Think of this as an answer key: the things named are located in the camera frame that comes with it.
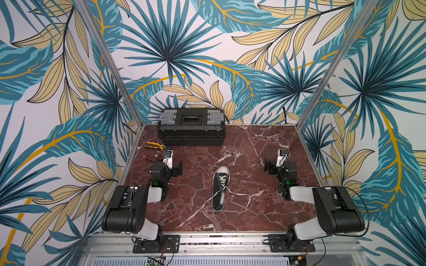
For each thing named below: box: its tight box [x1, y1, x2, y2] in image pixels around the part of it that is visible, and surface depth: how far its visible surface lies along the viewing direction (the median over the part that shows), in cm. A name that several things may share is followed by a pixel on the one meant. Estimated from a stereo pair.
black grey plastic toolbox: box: [157, 107, 227, 146], surface depth 100 cm
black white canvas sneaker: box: [211, 165, 231, 212], surface depth 90 cm
